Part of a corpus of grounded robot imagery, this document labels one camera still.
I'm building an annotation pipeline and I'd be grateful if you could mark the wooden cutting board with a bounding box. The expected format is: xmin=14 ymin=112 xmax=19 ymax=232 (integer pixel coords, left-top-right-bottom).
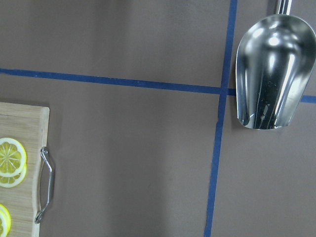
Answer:
xmin=0 ymin=102 xmax=55 ymax=237

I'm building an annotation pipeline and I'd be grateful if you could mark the silver metal scoop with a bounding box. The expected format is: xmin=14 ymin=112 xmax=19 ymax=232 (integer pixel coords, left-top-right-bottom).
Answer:
xmin=235 ymin=0 xmax=316 ymax=130

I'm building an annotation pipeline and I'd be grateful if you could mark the lemon slice pair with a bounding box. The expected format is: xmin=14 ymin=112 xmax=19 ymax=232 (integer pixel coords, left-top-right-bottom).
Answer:
xmin=0 ymin=137 xmax=27 ymax=188

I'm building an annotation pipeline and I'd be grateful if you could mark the single lemon slice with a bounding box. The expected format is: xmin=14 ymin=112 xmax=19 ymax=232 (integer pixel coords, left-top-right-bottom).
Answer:
xmin=0 ymin=204 xmax=11 ymax=237

